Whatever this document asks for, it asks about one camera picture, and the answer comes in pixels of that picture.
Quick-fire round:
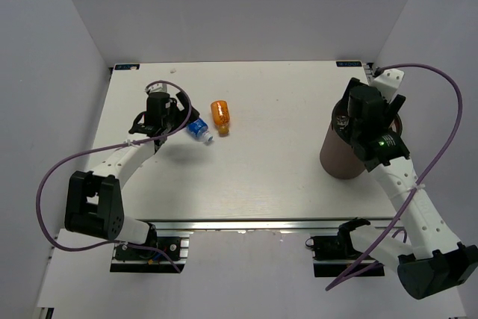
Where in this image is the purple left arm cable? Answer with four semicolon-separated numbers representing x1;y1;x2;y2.
35;79;193;252

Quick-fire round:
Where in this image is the blue sticker corner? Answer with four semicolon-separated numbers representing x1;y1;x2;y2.
114;64;140;71
335;61;362;67

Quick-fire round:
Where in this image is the aluminium table front rail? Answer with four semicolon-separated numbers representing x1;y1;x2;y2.
149;218;400;234

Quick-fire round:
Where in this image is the blue sticker left corner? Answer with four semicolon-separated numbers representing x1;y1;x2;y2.
114;64;140;71

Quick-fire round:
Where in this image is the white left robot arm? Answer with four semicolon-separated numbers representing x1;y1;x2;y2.
64;90;197;258

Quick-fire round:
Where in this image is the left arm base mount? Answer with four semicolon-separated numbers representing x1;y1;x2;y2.
110;230;190;274

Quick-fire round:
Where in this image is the clear bottle with blue label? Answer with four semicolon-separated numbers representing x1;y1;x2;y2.
186;117;214;143

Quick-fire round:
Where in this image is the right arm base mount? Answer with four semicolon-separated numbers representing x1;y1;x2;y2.
305;218;370;278

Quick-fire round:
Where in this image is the blue sticker right corner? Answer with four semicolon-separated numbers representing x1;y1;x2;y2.
335;61;362;67

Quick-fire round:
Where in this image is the dark brown round bin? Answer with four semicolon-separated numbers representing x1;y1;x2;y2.
320;101;403;179

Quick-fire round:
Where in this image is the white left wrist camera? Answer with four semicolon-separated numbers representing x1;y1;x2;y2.
145;83;167;96

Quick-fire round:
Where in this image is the orange bottle with patterned label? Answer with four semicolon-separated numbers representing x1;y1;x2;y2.
210;100;230;136

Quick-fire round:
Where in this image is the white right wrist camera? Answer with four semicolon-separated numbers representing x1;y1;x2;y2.
368;69;404;102

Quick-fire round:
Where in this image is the large clear plastic bottle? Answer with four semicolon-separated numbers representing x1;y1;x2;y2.
335;115;349;129

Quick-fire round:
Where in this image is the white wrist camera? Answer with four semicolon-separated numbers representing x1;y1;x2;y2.
145;83;167;96
368;69;404;102

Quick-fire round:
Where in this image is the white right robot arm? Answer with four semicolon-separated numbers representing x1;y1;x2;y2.
337;79;477;300

